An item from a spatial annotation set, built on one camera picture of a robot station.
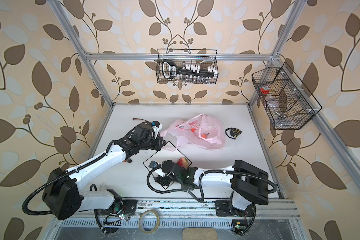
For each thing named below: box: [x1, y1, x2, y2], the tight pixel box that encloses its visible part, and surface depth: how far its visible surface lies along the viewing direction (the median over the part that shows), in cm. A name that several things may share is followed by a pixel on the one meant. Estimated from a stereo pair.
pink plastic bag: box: [160, 113, 226, 151], surface depth 85 cm
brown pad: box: [182, 227, 218, 240], surface depth 67 cm
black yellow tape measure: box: [225, 127, 242, 140], surface depth 103 cm
